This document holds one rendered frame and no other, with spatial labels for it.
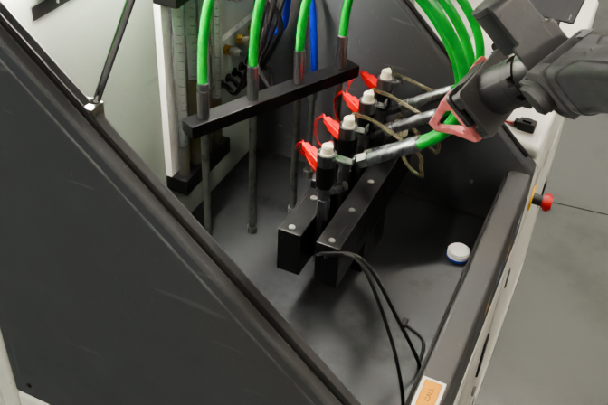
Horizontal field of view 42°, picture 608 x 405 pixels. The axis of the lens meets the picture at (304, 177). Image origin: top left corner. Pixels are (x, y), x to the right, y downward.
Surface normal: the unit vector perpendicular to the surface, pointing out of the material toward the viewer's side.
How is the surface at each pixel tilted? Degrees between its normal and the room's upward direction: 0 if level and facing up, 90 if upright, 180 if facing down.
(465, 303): 0
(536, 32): 64
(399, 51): 90
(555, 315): 0
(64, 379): 90
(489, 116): 45
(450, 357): 0
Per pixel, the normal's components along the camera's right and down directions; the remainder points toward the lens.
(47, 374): -0.42, 0.54
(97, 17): 0.91, 0.29
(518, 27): -0.03, 0.14
